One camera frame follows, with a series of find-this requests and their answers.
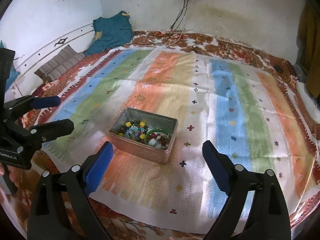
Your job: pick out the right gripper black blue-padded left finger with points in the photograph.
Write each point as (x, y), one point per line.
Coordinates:
(48, 218)

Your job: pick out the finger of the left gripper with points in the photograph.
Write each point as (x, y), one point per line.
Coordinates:
(14, 109)
(50, 128)

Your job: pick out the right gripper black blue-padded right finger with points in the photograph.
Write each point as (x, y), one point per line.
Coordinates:
(268, 217)

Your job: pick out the green jade bangle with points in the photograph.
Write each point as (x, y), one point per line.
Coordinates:
(154, 131)

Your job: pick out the striped brown pillow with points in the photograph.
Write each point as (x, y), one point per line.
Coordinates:
(65, 60)

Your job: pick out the silver metal tin box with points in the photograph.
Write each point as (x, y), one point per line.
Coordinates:
(129, 130)

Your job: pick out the striped colourful cloth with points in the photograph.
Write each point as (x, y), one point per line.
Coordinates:
(247, 113)

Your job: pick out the teal garment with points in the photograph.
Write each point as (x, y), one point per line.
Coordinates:
(110, 33)

